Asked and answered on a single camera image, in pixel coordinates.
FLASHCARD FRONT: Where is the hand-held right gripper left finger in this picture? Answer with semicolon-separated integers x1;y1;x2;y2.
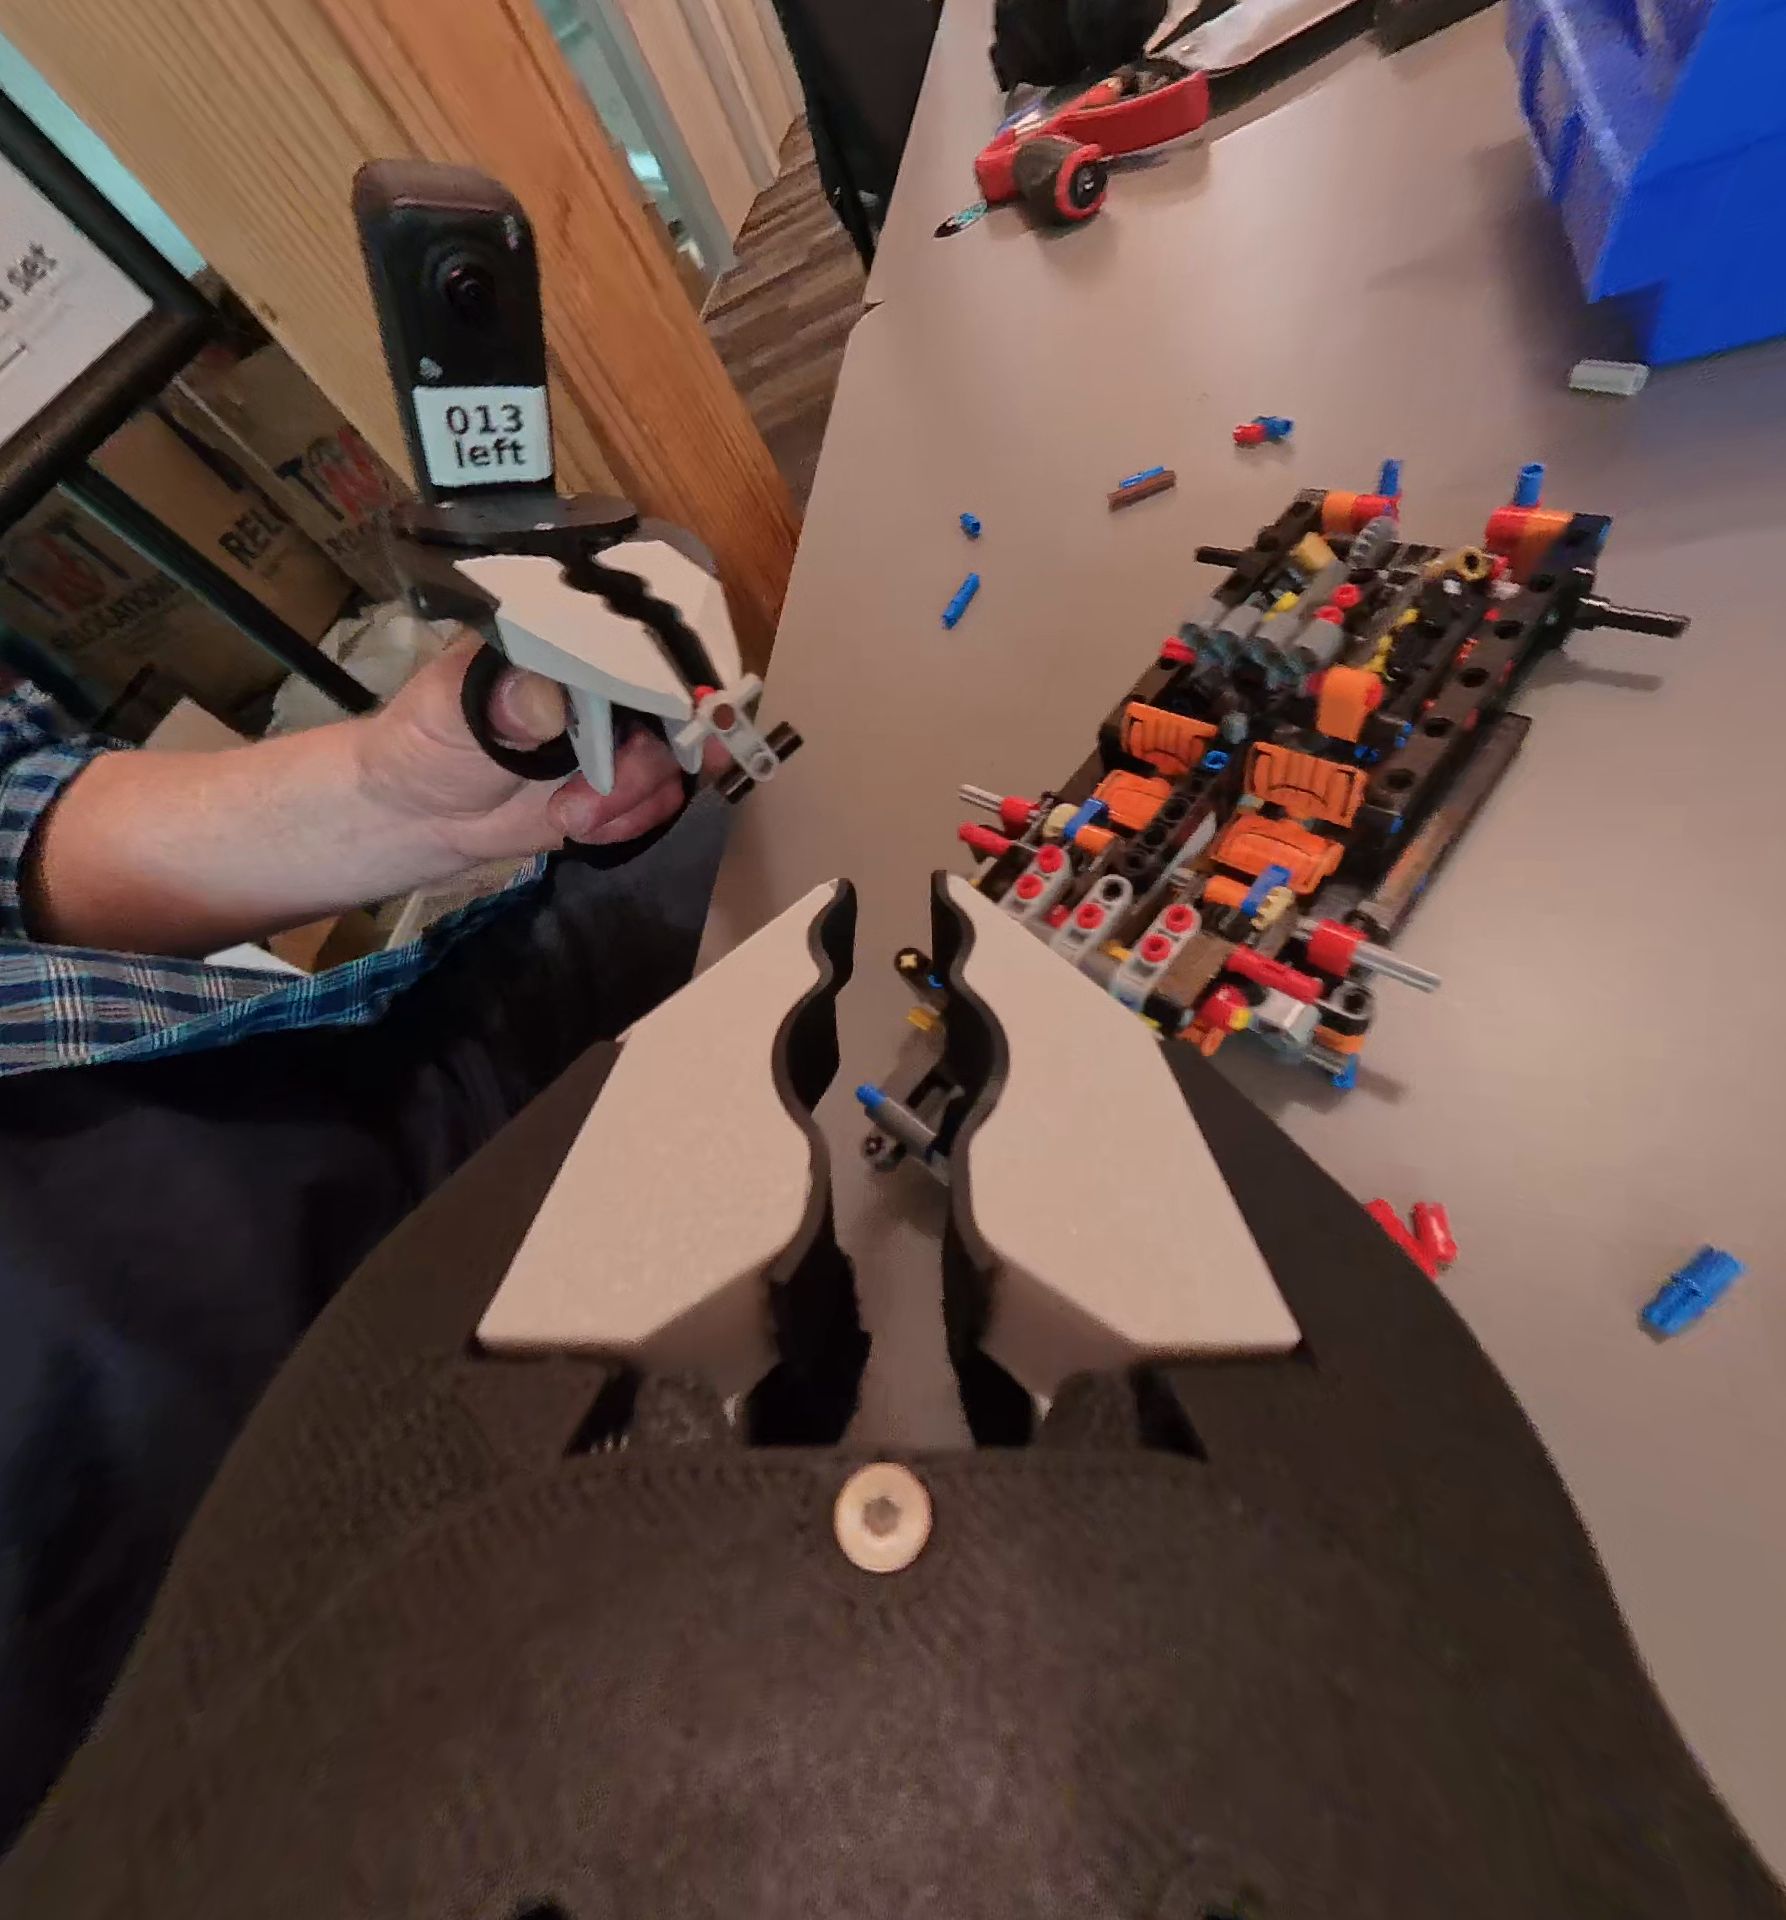
475;878;857;1397

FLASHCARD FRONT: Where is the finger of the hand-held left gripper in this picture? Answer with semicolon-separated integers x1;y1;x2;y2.
454;558;718;724
591;540;754;697

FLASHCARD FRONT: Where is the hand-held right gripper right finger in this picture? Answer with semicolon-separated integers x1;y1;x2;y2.
928;870;1303;1394

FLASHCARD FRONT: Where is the grey cross lego connector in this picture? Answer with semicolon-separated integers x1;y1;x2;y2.
672;673;805;801

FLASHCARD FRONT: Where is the small black lego subassembly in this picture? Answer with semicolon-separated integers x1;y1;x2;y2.
851;943;991;1175

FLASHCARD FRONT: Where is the large lego chassis assembly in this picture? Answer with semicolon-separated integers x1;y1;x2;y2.
957;464;1689;1095

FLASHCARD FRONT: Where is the person's left forearm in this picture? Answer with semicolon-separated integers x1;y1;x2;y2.
0;681;549;1088

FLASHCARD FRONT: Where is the thick blue lego pin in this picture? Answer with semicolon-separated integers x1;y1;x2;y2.
1638;1245;1744;1337

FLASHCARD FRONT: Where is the person's left hand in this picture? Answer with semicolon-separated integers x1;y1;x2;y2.
362;636;732;906

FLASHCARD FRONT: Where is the printed cardboard box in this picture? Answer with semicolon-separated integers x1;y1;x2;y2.
91;341;422;646
0;496;250;723

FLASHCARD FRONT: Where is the framed white poster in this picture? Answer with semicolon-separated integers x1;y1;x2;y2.
0;22;221;518

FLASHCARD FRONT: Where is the red and black cutter tool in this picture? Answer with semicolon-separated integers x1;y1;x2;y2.
935;64;1214;238

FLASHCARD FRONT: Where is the black rounded object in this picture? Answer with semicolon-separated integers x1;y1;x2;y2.
988;0;1183;93

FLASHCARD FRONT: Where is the silver plastic bag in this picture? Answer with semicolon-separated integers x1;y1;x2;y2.
1145;0;1382;76

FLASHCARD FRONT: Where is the blue plastic bin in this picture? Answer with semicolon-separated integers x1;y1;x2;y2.
1505;0;1786;367

